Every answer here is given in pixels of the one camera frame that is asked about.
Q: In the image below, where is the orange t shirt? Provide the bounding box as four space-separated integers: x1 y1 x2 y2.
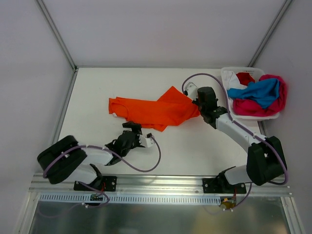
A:
108 86 200 132

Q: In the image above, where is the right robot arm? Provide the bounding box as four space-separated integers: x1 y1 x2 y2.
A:
193 87 289 193

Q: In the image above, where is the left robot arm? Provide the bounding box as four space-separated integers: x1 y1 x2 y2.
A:
37 121 143 190

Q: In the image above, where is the white t shirt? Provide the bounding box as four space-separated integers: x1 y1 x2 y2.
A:
221 71 247 90

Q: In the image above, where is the magenta pink t shirt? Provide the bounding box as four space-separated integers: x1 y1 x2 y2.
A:
233 74 288 117

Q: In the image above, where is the red t shirt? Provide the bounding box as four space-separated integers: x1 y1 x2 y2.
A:
236 72 255 86

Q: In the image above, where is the white plastic laundry basket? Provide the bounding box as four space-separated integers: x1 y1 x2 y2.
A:
221 67 280 121

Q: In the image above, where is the blue t shirt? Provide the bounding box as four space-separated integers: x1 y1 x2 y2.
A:
227 78 280 109

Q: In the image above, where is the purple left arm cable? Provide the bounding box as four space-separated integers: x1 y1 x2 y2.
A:
42 135 162 178

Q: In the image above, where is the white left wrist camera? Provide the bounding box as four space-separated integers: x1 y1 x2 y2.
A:
138 133 154 148

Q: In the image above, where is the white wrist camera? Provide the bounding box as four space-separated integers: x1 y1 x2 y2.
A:
183 82 198 100
138 133 154 148

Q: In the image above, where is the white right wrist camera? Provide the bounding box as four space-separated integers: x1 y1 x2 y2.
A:
183 82 198 100

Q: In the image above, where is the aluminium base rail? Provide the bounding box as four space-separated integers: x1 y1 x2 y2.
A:
29 174 293 197

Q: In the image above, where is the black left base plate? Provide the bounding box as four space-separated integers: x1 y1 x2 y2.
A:
74 175 117 192

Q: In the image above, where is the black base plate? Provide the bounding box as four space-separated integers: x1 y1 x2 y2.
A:
202 177 247 194
74 175 117 192

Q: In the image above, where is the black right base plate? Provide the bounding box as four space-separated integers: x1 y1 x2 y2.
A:
202 177 247 194

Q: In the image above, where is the white slotted cable duct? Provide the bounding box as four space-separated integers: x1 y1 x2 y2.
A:
39 193 221 206

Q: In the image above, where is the aluminium frame post right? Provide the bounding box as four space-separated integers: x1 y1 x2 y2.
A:
248 0 295 67

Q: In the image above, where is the aluminium frame post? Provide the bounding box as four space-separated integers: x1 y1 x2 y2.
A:
35 0 77 72
248 0 295 67

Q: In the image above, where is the aluminium frame post left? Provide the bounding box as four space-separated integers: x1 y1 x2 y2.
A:
35 0 77 72

